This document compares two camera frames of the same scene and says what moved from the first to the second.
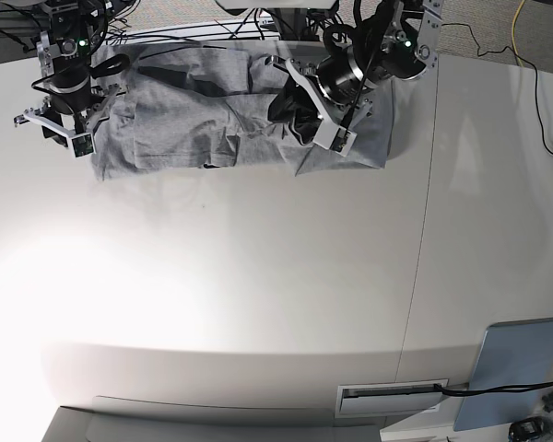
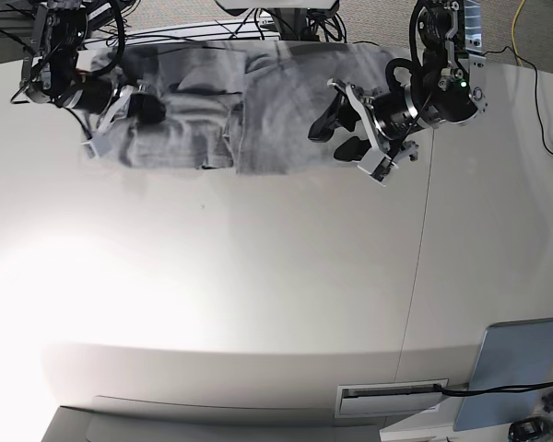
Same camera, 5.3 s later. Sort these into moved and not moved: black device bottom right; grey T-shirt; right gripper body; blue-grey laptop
Moved: right gripper body
Not moved: grey T-shirt; blue-grey laptop; black device bottom right
